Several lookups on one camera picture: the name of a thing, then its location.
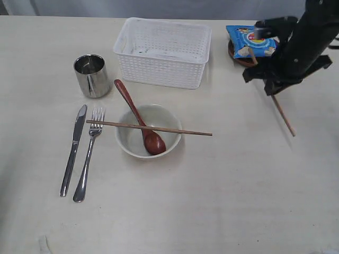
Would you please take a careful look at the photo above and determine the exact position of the grey speckled ceramic bowl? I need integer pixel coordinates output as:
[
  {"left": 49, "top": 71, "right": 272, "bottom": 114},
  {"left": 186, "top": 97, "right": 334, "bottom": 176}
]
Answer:
[{"left": 115, "top": 104, "right": 182, "bottom": 159}]

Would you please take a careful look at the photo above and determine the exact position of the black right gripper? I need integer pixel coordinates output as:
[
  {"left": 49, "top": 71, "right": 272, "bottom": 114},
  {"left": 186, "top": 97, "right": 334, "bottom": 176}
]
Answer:
[{"left": 243, "top": 34, "right": 333, "bottom": 96}]

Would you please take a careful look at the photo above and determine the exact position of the white perforated plastic basket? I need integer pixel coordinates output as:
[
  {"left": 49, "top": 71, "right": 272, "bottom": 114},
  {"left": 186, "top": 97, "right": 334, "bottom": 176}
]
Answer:
[{"left": 113, "top": 17, "right": 211, "bottom": 89}]

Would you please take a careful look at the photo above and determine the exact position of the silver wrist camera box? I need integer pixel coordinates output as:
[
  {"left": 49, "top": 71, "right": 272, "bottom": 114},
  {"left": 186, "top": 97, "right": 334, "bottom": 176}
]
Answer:
[{"left": 253, "top": 15, "right": 299, "bottom": 40}]

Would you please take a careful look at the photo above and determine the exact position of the silver metal table knife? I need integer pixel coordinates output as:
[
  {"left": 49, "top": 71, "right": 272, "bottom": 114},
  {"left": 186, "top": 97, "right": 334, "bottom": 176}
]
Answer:
[{"left": 60, "top": 104, "right": 87, "bottom": 197}]

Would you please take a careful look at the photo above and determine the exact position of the brown wooden handled utensil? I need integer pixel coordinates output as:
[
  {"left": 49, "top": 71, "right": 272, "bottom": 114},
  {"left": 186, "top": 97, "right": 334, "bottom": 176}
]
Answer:
[{"left": 114, "top": 79, "right": 166, "bottom": 155}]

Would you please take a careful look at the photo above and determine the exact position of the shiny steel cup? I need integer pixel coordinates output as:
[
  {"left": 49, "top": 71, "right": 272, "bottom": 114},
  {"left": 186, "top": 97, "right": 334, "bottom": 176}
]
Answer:
[{"left": 74, "top": 54, "right": 111, "bottom": 98}]

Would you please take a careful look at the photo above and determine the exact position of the brown wooden chopstick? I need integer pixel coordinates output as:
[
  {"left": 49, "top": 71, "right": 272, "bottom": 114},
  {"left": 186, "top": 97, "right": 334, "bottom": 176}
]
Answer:
[
  {"left": 248, "top": 48, "right": 296, "bottom": 137},
  {"left": 86, "top": 120, "right": 213, "bottom": 137}
]

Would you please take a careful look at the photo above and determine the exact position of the blue chips bag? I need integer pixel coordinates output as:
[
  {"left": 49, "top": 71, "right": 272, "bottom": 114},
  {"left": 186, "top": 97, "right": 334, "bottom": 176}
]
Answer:
[{"left": 226, "top": 25, "right": 278, "bottom": 59}]

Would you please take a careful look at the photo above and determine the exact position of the silver metal fork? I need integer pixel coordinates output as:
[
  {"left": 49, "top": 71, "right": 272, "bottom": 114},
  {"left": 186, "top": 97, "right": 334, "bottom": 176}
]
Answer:
[{"left": 73, "top": 107, "right": 105, "bottom": 203}]

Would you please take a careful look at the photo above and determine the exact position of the white curtain backdrop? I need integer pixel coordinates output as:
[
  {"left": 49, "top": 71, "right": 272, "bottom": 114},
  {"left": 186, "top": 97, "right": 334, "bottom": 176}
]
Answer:
[{"left": 1, "top": 0, "right": 306, "bottom": 20}]

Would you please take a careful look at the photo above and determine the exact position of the brown round plate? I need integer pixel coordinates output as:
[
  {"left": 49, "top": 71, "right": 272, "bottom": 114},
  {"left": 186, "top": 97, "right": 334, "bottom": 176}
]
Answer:
[{"left": 228, "top": 40, "right": 255, "bottom": 68}]

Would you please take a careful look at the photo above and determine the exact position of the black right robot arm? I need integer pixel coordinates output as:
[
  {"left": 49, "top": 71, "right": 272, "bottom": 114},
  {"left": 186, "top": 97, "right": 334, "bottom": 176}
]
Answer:
[{"left": 243, "top": 1, "right": 338, "bottom": 96}]

